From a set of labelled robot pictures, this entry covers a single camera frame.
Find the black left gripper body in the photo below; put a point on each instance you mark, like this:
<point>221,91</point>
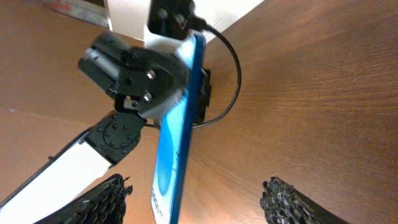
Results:
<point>139,80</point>

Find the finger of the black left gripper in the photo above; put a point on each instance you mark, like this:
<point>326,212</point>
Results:
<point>203,96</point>

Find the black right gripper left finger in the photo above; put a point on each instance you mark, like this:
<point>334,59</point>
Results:
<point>103,204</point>

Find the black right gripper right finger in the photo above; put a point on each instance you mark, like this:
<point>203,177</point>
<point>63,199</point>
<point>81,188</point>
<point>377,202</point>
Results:
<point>284,204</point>

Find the blue Galaxy smartphone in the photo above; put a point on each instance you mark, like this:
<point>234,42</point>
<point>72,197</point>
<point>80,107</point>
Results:
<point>175,135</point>

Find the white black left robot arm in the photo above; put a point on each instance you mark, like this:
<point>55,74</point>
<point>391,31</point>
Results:
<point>81,165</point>

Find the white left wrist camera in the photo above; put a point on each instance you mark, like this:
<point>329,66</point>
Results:
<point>144,19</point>

